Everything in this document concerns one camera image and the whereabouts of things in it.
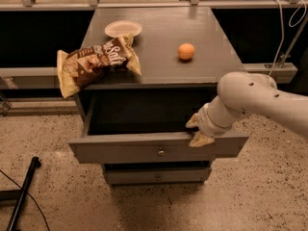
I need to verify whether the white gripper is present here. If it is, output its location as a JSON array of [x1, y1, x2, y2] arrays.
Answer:
[[186, 102, 235, 147]]

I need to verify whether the grey top drawer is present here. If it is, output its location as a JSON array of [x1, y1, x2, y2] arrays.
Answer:
[[69, 90, 248, 164]]

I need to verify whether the grey drawer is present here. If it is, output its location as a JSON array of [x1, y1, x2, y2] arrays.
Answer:
[[69, 90, 248, 164], [104, 167, 212, 186]]

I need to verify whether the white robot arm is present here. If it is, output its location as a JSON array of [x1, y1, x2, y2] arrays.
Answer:
[[186, 72, 308, 147]]

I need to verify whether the grey drawer cabinet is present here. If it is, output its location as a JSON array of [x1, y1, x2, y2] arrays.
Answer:
[[76, 7, 243, 175]]

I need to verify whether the grey bottom drawer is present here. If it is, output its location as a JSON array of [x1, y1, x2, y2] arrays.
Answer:
[[104, 167, 212, 186]]

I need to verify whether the orange fruit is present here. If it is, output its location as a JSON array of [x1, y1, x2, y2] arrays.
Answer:
[[177, 43, 195, 61]]

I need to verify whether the white paper plate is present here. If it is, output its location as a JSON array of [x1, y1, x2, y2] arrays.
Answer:
[[104, 20, 142, 38]]

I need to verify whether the brown chip bag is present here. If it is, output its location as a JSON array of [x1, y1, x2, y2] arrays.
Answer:
[[57, 33, 141, 98]]

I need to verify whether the black stand leg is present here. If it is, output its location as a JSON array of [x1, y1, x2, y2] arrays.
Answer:
[[0, 157, 41, 231]]

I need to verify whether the metal railing frame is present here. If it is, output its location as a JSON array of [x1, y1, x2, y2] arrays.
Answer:
[[1, 0, 307, 96]]

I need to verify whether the white cable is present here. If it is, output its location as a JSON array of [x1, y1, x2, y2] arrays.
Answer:
[[268, 0, 308, 77]]

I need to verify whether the black floor cable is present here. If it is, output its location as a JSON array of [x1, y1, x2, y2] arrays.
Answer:
[[0, 168, 52, 231]]

